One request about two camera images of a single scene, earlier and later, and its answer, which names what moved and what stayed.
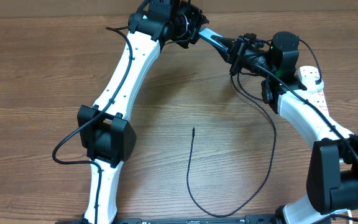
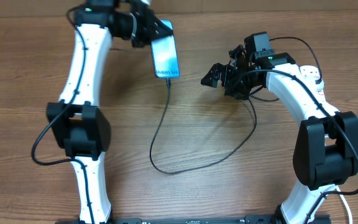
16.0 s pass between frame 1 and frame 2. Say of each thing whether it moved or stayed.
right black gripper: moved
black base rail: stayed
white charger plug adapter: stayed
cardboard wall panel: stayed
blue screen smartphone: moved
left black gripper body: moved
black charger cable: moved
